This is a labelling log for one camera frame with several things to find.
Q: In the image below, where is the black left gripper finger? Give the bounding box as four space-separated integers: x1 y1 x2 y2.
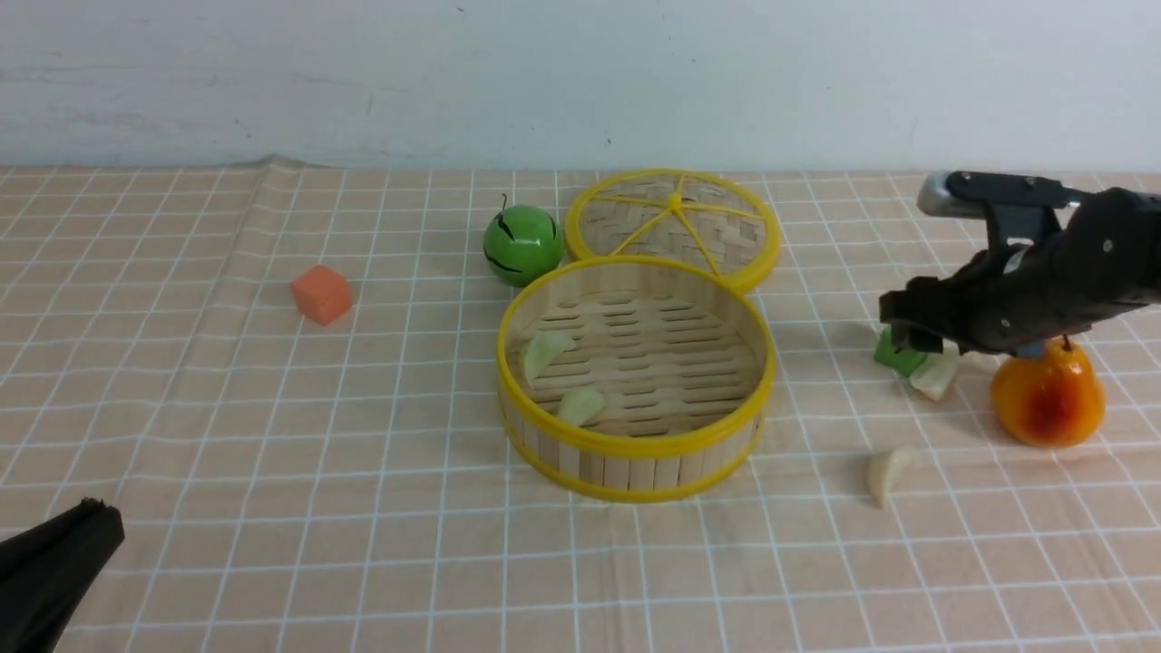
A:
1 498 125 652

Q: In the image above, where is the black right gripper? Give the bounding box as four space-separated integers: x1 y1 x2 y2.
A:
878 214 1117 356

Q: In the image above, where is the white dumpling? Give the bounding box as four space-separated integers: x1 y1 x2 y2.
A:
909 349 961 402
865 446 923 510

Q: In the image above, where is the pale green dumpling front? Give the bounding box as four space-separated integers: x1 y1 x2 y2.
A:
555 387 606 426

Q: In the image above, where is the pale green dumpling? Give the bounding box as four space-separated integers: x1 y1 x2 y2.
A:
555 387 606 426
519 331 576 387

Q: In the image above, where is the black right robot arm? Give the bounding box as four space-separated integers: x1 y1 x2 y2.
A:
879 189 1158 358

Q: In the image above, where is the bamboo steamer lid yellow rim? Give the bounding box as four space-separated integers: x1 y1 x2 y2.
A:
563 167 784 293

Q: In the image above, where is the bamboo steamer tray yellow rim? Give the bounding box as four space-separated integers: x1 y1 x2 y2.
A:
496 254 776 502

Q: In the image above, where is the green foam cube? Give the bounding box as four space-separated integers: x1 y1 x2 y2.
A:
873 327 929 376

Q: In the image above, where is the orange yellow toy pear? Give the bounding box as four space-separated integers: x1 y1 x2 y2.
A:
990 336 1106 449

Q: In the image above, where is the checkered peach tablecloth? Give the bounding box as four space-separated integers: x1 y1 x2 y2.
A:
1 160 1160 652

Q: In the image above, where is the orange foam cube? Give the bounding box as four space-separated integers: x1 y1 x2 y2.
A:
290 264 354 327

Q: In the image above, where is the green toy apple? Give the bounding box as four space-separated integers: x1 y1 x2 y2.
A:
482 193 564 287

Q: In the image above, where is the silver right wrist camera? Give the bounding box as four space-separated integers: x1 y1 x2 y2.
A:
916 171 1089 264

